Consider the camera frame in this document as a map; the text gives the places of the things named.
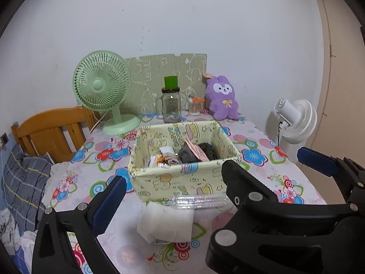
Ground pink folded cloth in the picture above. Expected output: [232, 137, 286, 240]
[185, 137, 211, 163]

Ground white crumpled bedding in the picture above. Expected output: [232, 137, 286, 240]
[0, 208, 38, 274]

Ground cotton swab jar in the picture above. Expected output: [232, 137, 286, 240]
[188, 96, 206, 116]

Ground black rolled cloth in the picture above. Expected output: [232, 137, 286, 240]
[197, 142, 221, 161]

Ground white fan power cord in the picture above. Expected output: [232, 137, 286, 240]
[90, 109, 110, 133]

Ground beige wooden door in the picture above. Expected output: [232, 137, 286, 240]
[309, 0, 365, 163]

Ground white gauze cloth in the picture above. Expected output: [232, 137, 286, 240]
[136, 201, 195, 245]

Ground green desk fan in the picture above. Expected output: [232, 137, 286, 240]
[72, 50, 141, 136]

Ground dark grey folded cloth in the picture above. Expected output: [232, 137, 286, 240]
[177, 143, 200, 165]

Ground glass jar mug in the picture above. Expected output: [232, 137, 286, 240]
[155, 87, 183, 124]

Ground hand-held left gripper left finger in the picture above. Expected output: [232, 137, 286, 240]
[31, 175, 127, 274]

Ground clear plastic tube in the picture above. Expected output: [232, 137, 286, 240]
[171, 193, 229, 211]

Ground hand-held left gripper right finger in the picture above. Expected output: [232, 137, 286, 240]
[247, 220, 334, 248]

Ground white standing fan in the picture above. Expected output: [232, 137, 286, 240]
[265, 98, 318, 163]

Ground beige folded cloth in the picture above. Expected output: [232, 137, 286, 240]
[164, 155, 183, 166]

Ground yellow printed fabric box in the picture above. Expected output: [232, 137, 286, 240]
[127, 121, 242, 205]

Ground wooden chair back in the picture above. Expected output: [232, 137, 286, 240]
[11, 105, 101, 164]

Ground green printed cardboard sheet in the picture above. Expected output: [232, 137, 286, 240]
[125, 53, 208, 116]

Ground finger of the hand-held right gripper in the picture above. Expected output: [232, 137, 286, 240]
[297, 147, 365, 204]
[206, 160, 357, 274]

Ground purple plush bunny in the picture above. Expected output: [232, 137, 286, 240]
[202, 72, 240, 121]

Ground grey plaid pillow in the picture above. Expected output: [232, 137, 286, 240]
[0, 144, 55, 232]

